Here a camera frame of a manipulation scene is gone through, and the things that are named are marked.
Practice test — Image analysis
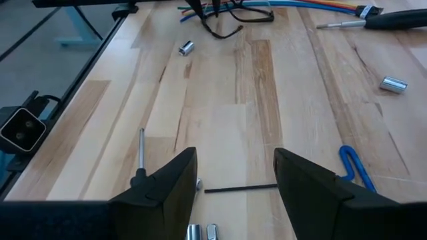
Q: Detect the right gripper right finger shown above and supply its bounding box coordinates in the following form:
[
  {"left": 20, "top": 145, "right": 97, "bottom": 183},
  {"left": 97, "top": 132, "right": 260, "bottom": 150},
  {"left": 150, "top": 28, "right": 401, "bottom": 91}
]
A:
[{"left": 273, "top": 147, "right": 364, "bottom": 240}]

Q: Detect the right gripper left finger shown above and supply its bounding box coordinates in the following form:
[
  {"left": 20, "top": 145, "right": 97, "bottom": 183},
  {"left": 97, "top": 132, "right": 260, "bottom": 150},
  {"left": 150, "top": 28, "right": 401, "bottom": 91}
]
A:
[{"left": 108, "top": 146, "right": 198, "bottom": 240}]

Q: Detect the black ribbed handle screwdriver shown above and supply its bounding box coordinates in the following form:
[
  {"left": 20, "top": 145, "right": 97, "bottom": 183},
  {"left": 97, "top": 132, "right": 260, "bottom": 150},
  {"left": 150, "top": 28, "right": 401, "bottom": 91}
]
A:
[{"left": 129, "top": 127, "right": 148, "bottom": 188}]

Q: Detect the blue T-handle hex key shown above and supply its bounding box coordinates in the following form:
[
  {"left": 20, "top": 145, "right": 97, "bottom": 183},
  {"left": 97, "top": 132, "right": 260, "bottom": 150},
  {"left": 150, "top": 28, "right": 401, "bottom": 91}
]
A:
[{"left": 203, "top": 144, "right": 378, "bottom": 195}]

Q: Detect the long chrome socket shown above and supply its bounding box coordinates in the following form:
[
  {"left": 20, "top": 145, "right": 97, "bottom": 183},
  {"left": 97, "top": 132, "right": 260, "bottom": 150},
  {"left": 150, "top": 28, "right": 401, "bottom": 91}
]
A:
[{"left": 205, "top": 223, "right": 220, "bottom": 240}]

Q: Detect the light blue stand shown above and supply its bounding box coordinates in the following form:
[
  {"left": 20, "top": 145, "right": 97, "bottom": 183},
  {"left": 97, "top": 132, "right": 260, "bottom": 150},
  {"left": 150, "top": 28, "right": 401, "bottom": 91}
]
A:
[{"left": 53, "top": 5, "right": 105, "bottom": 48}]

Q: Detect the black aluminium table frame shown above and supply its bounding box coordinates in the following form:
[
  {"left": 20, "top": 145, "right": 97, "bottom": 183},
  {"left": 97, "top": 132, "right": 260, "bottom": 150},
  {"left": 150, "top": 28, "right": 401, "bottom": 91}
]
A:
[{"left": 0, "top": 0, "right": 157, "bottom": 201}]

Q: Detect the coloured wire bundle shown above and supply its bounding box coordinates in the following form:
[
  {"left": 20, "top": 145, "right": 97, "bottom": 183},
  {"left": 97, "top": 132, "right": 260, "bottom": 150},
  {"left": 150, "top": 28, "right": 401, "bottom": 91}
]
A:
[{"left": 176, "top": 0, "right": 384, "bottom": 23}]

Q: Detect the black table-level camera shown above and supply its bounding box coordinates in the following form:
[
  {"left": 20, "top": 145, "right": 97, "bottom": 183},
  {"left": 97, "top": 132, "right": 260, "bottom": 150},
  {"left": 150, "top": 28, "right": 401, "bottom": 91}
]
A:
[{"left": 0, "top": 105, "right": 47, "bottom": 155}]

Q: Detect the slim black handled screwdriver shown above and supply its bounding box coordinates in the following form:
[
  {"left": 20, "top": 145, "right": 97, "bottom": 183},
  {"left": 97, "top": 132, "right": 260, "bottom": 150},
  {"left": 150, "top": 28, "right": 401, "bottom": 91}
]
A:
[{"left": 316, "top": 8, "right": 427, "bottom": 31}]

